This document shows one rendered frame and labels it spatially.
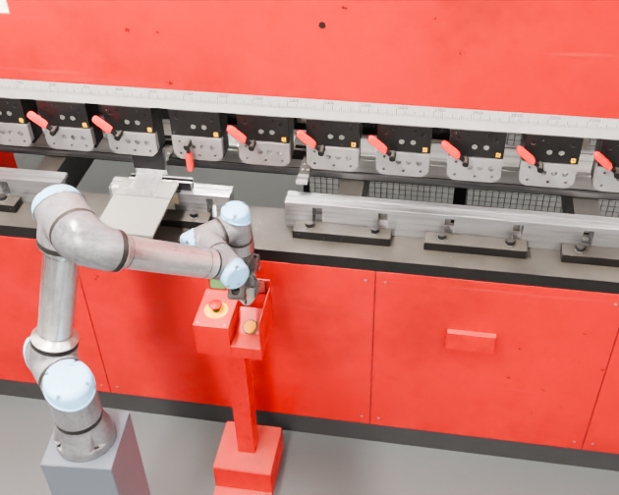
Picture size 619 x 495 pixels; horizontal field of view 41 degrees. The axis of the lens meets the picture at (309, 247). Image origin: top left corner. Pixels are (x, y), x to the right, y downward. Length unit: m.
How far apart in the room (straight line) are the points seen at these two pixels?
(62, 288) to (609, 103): 1.44
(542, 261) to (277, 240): 0.79
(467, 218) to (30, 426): 1.81
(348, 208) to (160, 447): 1.19
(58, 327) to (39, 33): 0.84
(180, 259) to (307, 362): 0.99
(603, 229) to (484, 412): 0.79
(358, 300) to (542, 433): 0.84
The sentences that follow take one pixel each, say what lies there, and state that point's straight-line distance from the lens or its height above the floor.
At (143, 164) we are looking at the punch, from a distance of 2.59.
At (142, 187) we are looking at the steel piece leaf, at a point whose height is 1.00.
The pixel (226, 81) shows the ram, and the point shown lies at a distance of 2.31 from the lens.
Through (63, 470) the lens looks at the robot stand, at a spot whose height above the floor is 0.76.
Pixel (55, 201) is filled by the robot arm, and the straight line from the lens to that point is 1.89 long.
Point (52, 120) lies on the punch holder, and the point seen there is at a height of 1.21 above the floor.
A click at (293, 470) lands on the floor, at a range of 3.01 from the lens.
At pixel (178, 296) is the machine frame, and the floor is 0.64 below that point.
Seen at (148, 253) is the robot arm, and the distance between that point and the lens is 1.87.
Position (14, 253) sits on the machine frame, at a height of 0.76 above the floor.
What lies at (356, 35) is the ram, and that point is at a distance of 2.17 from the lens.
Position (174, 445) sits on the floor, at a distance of 3.12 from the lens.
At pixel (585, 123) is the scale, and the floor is 1.32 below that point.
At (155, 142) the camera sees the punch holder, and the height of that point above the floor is 1.16.
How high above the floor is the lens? 2.47
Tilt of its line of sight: 40 degrees down
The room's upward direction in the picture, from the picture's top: 2 degrees counter-clockwise
